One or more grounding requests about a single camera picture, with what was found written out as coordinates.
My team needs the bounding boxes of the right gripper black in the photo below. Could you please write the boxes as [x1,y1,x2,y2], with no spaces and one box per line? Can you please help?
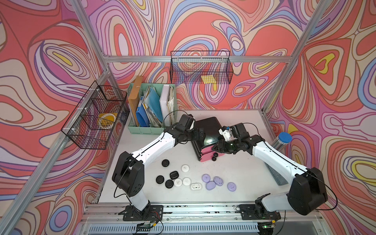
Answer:
[211,138,240,153]

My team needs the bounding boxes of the black drawer cabinet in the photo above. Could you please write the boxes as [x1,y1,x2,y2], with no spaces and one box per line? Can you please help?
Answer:
[191,117,225,161]

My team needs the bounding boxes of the pink top drawer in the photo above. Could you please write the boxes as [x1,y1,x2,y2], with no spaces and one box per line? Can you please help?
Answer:
[201,146,214,156]

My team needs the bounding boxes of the purple oval earphone case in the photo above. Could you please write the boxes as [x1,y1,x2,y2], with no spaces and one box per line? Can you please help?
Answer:
[213,176,224,186]
[206,181,216,191]

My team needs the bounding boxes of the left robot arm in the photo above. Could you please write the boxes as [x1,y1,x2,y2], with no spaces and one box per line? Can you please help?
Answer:
[112,114,205,212]

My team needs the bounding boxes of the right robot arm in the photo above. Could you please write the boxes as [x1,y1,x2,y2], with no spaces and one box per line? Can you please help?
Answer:
[212,123,328,217]

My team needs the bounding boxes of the pink bottom drawer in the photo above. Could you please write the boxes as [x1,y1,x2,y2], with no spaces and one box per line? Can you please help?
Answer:
[199,155,217,163]

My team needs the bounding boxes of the black round earphone case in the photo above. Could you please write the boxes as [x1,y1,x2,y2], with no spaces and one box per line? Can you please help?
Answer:
[165,180,174,189]
[156,175,165,185]
[162,159,170,167]

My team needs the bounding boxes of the white binder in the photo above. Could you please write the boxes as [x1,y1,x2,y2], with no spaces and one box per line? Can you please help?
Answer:
[160,84,170,126]

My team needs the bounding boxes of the green file organizer box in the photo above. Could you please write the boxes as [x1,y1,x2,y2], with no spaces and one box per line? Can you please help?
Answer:
[128,83,178,135]

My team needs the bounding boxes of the blue capped clear tube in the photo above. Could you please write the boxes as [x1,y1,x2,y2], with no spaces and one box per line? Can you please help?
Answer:
[271,132,292,151]

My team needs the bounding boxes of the blue folder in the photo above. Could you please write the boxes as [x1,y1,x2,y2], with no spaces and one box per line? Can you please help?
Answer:
[136,104,150,127]

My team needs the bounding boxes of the black square earphone case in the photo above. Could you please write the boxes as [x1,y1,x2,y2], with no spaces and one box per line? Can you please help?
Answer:
[169,171,179,180]

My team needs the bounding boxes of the teal plastic folder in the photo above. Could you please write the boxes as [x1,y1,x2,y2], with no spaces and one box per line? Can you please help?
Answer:
[145,86,163,122]

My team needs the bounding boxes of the white oblong earphone case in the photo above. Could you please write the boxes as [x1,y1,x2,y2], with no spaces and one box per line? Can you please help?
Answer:
[190,183,203,191]

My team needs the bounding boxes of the grey eraser block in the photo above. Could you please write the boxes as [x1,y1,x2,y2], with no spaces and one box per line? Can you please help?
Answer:
[266,164,288,186]

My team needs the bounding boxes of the yellow sticky note pad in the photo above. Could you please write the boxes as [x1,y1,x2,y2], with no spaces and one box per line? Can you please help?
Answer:
[201,74,216,84]

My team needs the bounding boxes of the brown cardboard folder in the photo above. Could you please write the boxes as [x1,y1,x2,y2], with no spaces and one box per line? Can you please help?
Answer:
[128,76,143,126]

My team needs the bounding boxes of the yellow tape roll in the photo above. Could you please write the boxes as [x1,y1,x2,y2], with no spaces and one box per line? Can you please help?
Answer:
[98,113,117,130]

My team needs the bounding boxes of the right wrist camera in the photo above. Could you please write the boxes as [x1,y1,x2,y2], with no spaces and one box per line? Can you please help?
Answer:
[219,126,233,142]

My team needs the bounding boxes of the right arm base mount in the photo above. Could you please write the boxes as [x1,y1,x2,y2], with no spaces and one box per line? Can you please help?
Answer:
[236,204,281,221]

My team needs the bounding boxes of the black wire basket back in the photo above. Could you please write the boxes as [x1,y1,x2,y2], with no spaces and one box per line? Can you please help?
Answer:
[170,50,234,85]

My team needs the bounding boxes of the black wire basket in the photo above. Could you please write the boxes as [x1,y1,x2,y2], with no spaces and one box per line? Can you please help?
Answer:
[61,81,129,150]
[170,50,234,85]

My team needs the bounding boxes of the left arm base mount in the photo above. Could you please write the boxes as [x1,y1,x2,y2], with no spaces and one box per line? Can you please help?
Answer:
[118,205,164,221]

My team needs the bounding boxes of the black wire basket left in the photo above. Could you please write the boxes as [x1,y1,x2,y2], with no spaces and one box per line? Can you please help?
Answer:
[61,81,129,150]

